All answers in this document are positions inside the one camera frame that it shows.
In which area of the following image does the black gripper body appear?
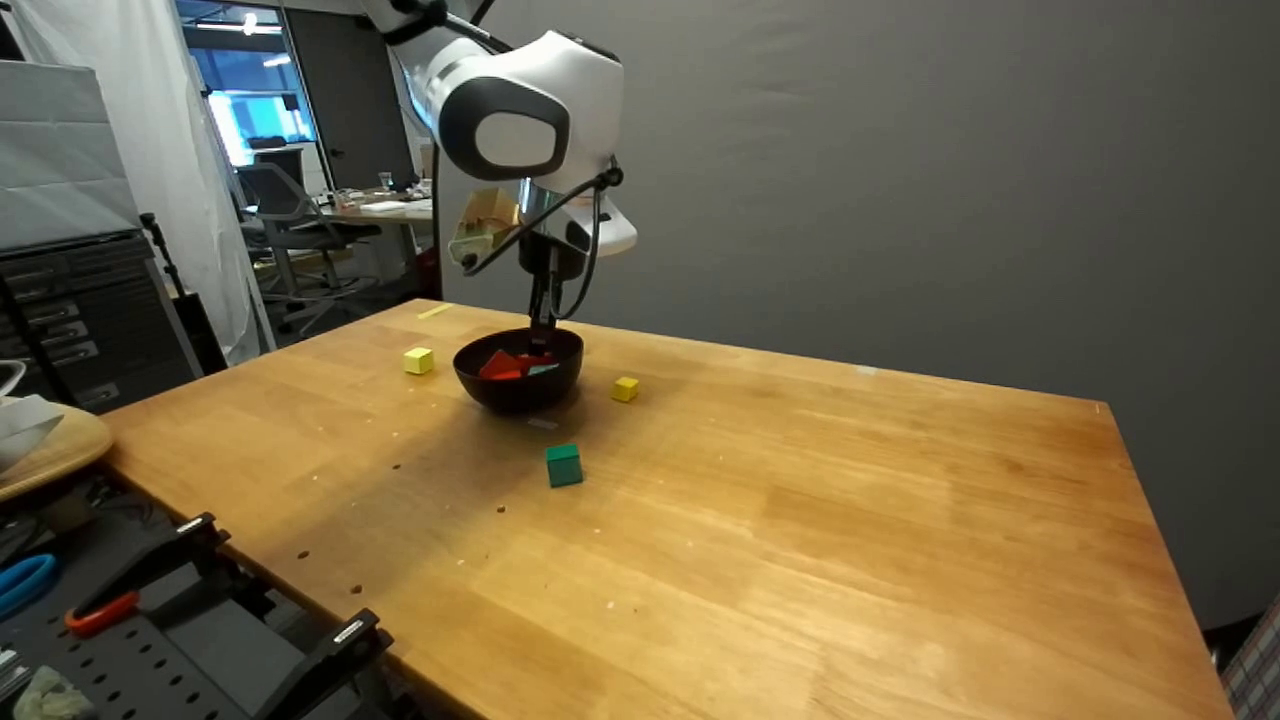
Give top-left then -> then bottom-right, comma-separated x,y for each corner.
519,233 -> 584,342

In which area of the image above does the red hexagonal block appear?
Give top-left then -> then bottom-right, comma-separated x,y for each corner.
480,350 -> 532,379

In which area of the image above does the green cube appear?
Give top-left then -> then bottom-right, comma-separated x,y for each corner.
544,445 -> 584,488

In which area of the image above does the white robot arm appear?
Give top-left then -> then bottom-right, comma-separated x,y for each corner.
380,0 -> 642,338

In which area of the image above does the black bowl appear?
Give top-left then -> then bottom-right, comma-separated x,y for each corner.
453,326 -> 584,416

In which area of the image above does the yellow cube right of bowl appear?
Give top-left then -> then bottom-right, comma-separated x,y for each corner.
614,376 -> 642,405

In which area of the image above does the yellow-green cube left of bowl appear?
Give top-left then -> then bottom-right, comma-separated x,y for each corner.
401,342 -> 435,376

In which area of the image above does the office chair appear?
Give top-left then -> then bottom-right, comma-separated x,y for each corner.
239,163 -> 346,334

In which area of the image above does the orange black clamp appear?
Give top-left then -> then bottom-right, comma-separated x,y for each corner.
66,516 -> 230,641

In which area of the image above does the black drawer cabinet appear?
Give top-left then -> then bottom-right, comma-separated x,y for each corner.
0,233 -> 201,412

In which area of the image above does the black pegboard panel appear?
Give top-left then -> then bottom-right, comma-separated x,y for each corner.
0,471 -> 406,720

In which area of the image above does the white crumpled object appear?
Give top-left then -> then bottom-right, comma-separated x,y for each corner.
13,668 -> 98,720

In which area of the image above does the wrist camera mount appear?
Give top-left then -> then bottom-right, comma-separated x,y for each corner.
453,196 -> 642,275

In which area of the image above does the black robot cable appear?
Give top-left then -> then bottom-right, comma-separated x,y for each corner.
456,160 -> 630,322

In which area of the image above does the white strap bundle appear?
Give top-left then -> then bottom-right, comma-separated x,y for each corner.
0,356 -> 70,471

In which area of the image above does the blue scissors handle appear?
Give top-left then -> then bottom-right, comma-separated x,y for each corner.
0,551 -> 58,620

